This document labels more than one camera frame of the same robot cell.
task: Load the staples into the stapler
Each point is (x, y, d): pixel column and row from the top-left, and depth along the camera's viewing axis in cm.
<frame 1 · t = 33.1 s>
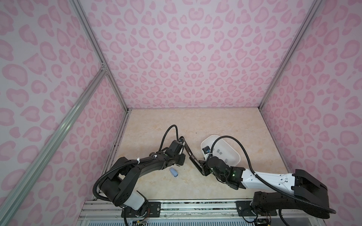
left hand: (183, 155, 90), fingers open
right hand: (201, 160, 81), fingers open
white plastic tray: (223, 149, 97), point 2 cm above the table
blue small stapler: (174, 172, 86), point 2 cm above the table
grey staple strip: (218, 150, 97), on the table

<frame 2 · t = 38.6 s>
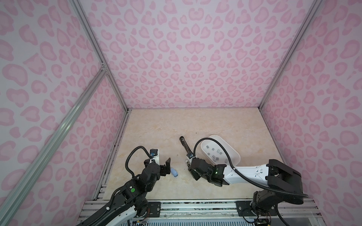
left hand: (163, 157, 77), fingers open
right hand: (192, 166, 83), fingers open
the named things where they were.

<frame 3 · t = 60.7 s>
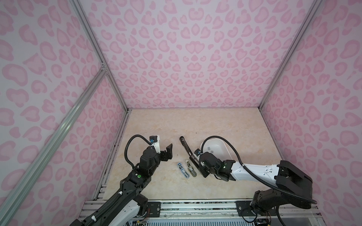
left hand: (166, 142, 79), fingers open
right hand: (200, 164, 84), fingers closed
blue small stapler: (185, 172, 87), on the table
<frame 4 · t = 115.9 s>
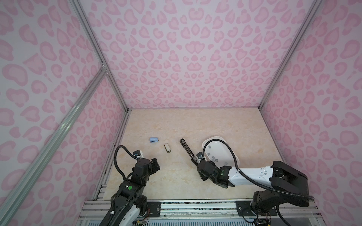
left hand: (151, 159, 81), fingers open
right hand: (201, 167, 85), fingers open
blue small stapler: (153, 140, 102), on the table
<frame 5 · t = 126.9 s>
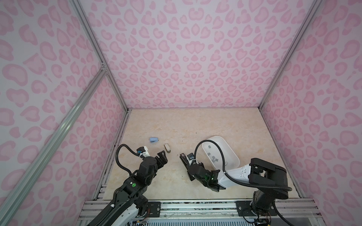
left hand: (160, 152, 79), fingers open
right hand: (188, 165, 86), fingers open
